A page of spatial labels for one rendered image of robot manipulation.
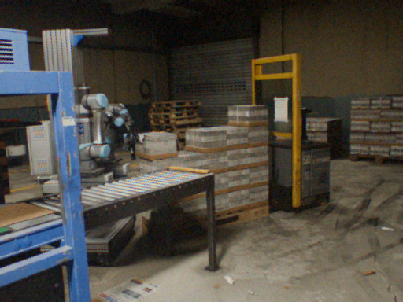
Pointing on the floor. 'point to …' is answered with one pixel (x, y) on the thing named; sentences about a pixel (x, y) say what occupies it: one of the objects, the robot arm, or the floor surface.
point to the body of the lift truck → (316, 159)
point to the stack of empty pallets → (171, 114)
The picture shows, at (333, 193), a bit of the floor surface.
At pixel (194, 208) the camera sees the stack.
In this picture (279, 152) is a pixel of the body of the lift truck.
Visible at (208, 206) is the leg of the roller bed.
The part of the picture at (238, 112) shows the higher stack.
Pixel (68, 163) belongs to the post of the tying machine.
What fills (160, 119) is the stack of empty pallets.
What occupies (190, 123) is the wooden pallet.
